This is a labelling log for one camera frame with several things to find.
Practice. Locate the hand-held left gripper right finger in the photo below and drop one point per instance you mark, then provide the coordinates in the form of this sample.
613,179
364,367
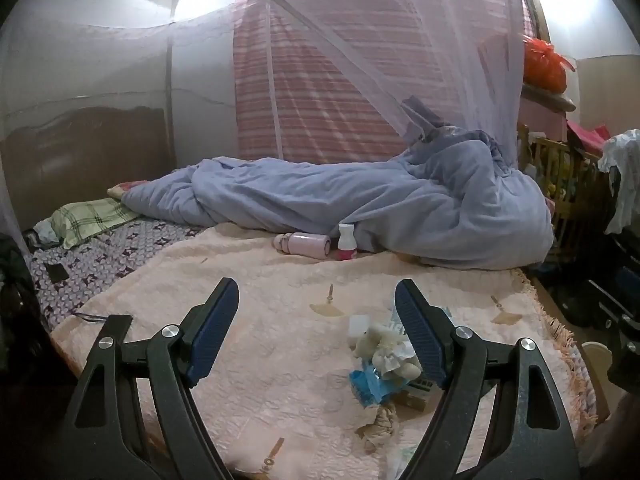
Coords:
417,330

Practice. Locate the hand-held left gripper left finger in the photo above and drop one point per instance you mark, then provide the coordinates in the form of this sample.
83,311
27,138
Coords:
215,330

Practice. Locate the blue plastic wrapper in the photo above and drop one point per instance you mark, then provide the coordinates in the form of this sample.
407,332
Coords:
367,385

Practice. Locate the beige tissue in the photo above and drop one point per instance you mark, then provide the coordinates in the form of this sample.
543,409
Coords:
380,420

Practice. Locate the white trash bin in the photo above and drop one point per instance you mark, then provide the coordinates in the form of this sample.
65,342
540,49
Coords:
597,360

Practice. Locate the peach fringed bedspread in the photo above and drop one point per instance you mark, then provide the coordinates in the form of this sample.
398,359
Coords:
250,310

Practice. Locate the white bottle with pink label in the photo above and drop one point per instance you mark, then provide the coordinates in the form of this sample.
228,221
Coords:
346,245

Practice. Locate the pink thermos bottle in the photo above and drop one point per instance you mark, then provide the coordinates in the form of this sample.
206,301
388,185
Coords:
305,244

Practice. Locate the light blue quilt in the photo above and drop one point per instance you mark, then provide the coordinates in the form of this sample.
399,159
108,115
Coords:
375,200

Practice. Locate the green plaid pillow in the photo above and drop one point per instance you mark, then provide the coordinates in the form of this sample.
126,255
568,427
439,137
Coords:
90,217

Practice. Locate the black phone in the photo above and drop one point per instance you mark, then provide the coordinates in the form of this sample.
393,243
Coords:
56,272

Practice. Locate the wooden crib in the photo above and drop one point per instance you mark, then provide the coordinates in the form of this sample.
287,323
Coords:
565,180

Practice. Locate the dark wooden headboard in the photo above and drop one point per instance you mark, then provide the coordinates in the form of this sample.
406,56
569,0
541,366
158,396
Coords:
85,155

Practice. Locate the pink storage box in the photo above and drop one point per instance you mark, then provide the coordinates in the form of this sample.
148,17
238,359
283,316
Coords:
540,112

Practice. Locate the pink striped curtain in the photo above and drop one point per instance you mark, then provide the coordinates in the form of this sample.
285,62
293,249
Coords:
320,100

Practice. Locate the white garment on chair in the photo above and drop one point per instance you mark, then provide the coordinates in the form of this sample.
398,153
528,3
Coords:
620,170

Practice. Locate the grey cushion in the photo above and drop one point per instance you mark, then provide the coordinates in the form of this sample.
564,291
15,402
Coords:
547,95

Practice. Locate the red plastic bag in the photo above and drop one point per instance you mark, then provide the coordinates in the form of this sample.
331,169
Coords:
542,65

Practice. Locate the white mosquito net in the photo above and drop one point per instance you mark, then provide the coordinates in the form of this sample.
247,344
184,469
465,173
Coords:
450,35

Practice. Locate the wooden bed frame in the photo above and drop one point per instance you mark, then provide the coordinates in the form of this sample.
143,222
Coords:
560,310

